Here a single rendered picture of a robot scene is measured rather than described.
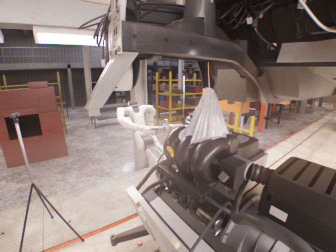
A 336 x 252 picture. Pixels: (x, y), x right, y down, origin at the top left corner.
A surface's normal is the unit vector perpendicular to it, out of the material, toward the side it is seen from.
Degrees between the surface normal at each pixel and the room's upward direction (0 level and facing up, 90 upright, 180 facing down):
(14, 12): 90
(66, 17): 90
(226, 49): 90
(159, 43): 90
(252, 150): 79
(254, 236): 46
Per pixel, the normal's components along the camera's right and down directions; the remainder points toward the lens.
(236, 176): 0.57, 0.22
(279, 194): -0.81, -0.01
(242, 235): -0.62, -0.51
